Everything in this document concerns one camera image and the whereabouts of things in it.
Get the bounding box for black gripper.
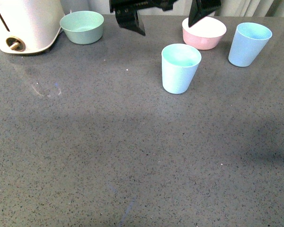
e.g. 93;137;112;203
109;0;221;36

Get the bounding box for light blue cup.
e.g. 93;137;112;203
161;44;202;94
228;22;273;67

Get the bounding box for pink bowl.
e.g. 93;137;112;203
182;17;227;50

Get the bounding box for green bowl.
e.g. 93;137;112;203
60;11;104;45

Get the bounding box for cream white toaster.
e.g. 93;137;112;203
0;0;64;54

